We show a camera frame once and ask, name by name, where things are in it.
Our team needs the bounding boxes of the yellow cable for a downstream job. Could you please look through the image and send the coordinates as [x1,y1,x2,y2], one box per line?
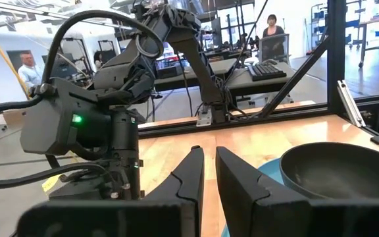
[0,13,31,100]

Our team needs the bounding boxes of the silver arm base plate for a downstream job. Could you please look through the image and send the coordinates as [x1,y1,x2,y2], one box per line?
[195,106,214,128]

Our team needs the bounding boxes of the black table frame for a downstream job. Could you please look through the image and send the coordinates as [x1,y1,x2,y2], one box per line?
[138,0,379,147]

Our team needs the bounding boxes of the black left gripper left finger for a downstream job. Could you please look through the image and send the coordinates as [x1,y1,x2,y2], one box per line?
[16,145,205,237]

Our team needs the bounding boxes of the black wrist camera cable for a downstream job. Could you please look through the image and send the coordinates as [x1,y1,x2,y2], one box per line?
[41,9,164,87]

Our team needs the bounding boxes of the black keyboard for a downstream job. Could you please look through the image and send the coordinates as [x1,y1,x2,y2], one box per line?
[246,62,288,82]

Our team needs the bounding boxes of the silver aluminium bracket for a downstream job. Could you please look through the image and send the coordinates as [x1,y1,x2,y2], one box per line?
[336,79,367,129]

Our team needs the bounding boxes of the dark desk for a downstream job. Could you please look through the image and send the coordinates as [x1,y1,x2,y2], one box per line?
[153,58,238,93]

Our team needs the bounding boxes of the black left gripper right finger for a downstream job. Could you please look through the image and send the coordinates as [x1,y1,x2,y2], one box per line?
[215,146,379,237]

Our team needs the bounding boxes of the grey monitor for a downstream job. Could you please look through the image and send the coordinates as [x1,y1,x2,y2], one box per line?
[258,32,291,65]

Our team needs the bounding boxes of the yellow tag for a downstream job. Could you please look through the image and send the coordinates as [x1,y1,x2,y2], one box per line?
[41,174,61,193]

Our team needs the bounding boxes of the blue plate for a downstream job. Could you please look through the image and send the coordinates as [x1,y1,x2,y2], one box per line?
[220,157,286,237]

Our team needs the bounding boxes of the person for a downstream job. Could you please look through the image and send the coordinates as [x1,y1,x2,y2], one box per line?
[92,50,105,71]
[17,50,43,90]
[262,13,288,62]

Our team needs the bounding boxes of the dark grey bowl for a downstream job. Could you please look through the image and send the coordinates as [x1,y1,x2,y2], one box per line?
[278,142,379,201]

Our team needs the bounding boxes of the grey desk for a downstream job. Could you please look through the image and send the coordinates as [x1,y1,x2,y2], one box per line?
[225,61,297,97]

